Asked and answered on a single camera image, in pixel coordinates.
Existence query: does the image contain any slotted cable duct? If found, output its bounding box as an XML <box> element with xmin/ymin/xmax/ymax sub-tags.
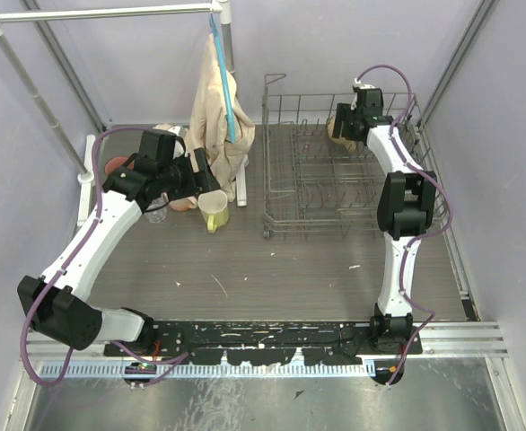
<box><xmin>66</xmin><ymin>359</ymin><xmax>375</xmax><ymax>380</ymax></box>

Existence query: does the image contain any beige round mug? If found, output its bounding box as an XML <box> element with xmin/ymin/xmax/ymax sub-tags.
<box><xmin>327</xmin><ymin>116</ymin><xmax>357</xmax><ymax>154</ymax></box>

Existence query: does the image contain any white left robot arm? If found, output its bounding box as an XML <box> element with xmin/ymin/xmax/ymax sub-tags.
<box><xmin>17</xmin><ymin>127</ymin><xmax>220</xmax><ymax>356</ymax></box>

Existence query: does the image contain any white metal clothes rack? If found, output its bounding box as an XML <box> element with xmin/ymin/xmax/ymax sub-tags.
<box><xmin>0</xmin><ymin>0</ymin><xmax>249</xmax><ymax>228</ymax></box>

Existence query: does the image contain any yellow-green mug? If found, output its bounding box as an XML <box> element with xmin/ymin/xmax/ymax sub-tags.
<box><xmin>197</xmin><ymin>190</ymin><xmax>230</xmax><ymax>233</ymax></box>

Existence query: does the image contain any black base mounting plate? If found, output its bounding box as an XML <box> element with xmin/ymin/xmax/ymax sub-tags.
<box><xmin>126</xmin><ymin>321</ymin><xmax>423</xmax><ymax>367</ymax></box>

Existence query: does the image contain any blue clothes hanger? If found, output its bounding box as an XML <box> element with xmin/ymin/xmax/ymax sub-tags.
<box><xmin>209</xmin><ymin>13</ymin><xmax>237</xmax><ymax>144</ymax></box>

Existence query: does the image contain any peach pink mug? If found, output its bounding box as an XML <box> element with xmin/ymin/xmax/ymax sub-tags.
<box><xmin>169</xmin><ymin>197</ymin><xmax>197</xmax><ymax>212</ymax></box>

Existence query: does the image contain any clear glass cup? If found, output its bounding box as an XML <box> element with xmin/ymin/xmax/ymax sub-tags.
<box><xmin>145</xmin><ymin>198</ymin><xmax>168</xmax><ymax>223</ymax></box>

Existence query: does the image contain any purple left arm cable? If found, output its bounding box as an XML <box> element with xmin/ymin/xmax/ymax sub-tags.
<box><xmin>19</xmin><ymin>125</ymin><xmax>156</xmax><ymax>388</ymax></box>

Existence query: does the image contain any grey wire dish rack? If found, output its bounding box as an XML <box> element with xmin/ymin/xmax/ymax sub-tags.
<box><xmin>262</xmin><ymin>74</ymin><xmax>451</xmax><ymax>240</ymax></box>

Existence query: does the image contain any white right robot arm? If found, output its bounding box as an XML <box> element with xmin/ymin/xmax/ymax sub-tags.
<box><xmin>331</xmin><ymin>82</ymin><xmax>436</xmax><ymax>354</ymax></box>

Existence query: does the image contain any beige cloth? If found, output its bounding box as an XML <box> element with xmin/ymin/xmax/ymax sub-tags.
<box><xmin>184</xmin><ymin>36</ymin><xmax>255</xmax><ymax>202</ymax></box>

